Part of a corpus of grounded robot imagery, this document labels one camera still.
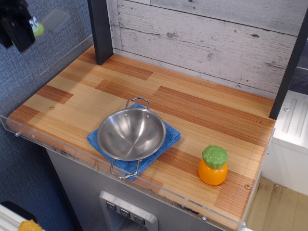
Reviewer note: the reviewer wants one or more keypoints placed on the clear acrylic guard rail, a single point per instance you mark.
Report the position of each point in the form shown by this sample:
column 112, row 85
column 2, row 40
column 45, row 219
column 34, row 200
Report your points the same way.
column 56, row 94

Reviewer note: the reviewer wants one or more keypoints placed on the silver dispenser button panel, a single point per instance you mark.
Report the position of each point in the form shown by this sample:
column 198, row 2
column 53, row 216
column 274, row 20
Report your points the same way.
column 121, row 215

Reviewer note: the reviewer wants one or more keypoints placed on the green handled grey spatula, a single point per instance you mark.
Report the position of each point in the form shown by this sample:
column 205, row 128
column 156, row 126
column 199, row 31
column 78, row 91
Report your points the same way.
column 51, row 23

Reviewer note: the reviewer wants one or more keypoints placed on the blue folded cloth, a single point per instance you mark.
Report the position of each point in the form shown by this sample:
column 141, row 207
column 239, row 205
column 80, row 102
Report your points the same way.
column 172, row 137

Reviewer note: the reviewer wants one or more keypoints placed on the yellow object bottom left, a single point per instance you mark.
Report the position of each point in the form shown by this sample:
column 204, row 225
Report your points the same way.
column 29, row 225

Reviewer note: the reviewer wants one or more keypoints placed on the orange toy carrot green top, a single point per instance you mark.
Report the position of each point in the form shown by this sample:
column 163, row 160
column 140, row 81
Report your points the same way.
column 213, row 167

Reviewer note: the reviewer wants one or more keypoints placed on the dark grey post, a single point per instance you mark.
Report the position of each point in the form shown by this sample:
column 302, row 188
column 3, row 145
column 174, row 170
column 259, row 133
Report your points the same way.
column 101, row 32
column 291, row 67

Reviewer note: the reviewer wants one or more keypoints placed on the white ridged side counter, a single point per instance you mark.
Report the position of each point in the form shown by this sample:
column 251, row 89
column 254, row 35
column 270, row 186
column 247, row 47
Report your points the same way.
column 286, row 159

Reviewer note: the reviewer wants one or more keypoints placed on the dark grey left post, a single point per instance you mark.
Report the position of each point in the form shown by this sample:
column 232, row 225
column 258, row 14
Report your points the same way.
column 101, row 32

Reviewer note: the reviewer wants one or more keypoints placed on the dark grey right post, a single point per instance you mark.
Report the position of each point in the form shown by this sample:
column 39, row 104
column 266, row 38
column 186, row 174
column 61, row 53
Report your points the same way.
column 291, row 67

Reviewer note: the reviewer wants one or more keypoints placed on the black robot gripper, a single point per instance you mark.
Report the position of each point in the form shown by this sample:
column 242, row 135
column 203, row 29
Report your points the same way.
column 16, row 24

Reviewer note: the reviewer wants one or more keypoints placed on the silver metal pan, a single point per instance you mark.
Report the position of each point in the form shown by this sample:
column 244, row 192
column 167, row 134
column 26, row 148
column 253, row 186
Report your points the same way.
column 131, row 134

